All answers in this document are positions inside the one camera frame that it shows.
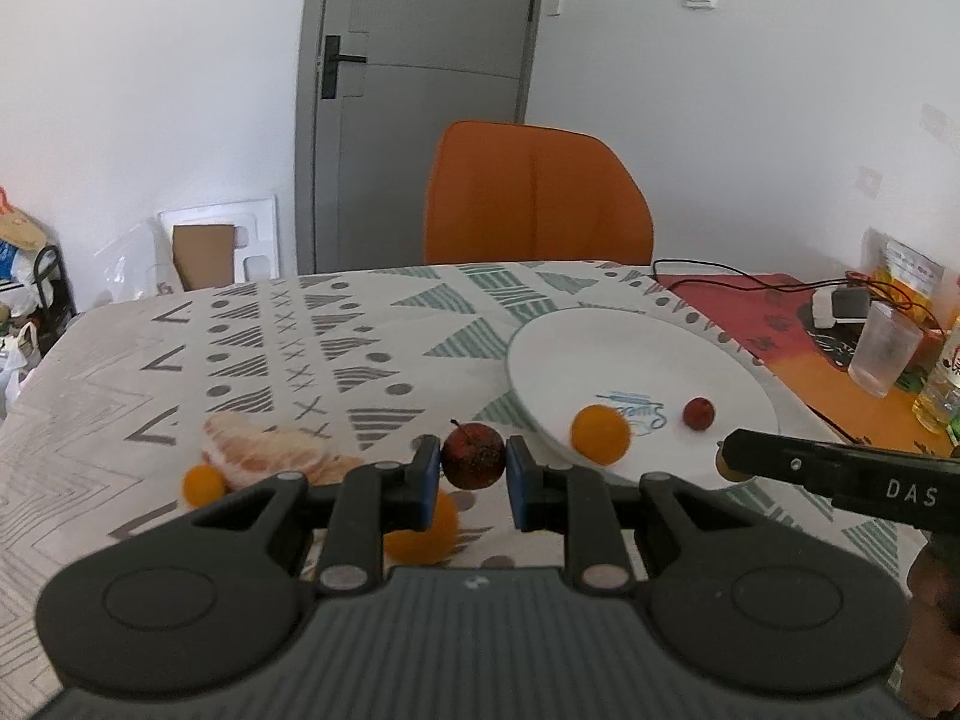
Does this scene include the white plate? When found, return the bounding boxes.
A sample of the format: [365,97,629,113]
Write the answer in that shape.
[506,307,781,492]

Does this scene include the black door handle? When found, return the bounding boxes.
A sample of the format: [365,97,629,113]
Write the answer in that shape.
[321,35,368,98]

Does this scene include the clear yellowish bottle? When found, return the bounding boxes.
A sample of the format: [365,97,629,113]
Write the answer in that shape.
[911,315,960,436]

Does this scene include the tan paper bag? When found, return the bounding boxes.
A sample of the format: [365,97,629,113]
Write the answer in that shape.
[0,187,46,252]

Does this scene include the brown cardboard piece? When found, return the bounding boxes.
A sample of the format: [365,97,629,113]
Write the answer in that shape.
[172,223,235,291]

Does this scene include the black power adapter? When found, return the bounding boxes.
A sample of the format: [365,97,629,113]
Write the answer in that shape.
[829,286,871,325]

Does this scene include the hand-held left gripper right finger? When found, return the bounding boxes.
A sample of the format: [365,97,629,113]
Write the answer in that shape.
[505,435,758,593]

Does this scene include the grey door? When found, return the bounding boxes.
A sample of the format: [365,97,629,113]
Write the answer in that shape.
[296,0,548,275]

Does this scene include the person's right hand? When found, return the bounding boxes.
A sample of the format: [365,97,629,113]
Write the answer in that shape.
[902,538,960,713]

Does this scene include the black metal rack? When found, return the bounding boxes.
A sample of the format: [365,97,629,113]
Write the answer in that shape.
[34,244,76,357]

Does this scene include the orange mandarin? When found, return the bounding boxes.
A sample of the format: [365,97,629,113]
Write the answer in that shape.
[570,403,632,464]
[384,491,460,567]

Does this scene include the dark red round fruit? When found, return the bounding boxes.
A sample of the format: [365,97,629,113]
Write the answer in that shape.
[439,418,508,491]

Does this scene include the orange chair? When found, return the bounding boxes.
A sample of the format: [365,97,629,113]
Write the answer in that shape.
[424,120,655,267]

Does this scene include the red orange table mat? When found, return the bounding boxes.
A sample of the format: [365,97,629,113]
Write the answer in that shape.
[656,274,960,458]

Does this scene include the blue white plastic bag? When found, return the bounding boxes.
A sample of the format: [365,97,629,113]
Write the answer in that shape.
[0,240,38,287]

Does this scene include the clear plastic bag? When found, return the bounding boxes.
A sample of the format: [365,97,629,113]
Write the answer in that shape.
[97,221,181,308]

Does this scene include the small orange kumquat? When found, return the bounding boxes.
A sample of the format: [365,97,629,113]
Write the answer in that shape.
[182,463,228,507]

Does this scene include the printed snack bag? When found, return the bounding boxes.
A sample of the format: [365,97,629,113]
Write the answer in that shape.
[874,236,946,302]

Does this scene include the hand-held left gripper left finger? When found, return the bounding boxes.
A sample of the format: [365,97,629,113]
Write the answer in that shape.
[191,435,443,593]

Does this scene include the large peeled citrus segment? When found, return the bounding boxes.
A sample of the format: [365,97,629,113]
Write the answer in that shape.
[201,412,368,492]

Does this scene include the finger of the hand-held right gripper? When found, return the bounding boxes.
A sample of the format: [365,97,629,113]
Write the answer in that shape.
[716,427,837,500]

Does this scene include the clear plastic cup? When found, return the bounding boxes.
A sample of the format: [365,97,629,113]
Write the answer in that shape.
[849,302,923,398]

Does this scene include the black cable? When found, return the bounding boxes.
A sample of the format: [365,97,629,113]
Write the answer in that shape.
[651,259,871,299]

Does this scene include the patterned white tablecloth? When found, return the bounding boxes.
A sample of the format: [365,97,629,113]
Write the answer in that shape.
[0,261,931,720]

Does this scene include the white styrofoam packaging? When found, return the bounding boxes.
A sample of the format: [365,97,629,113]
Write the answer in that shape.
[157,195,280,290]

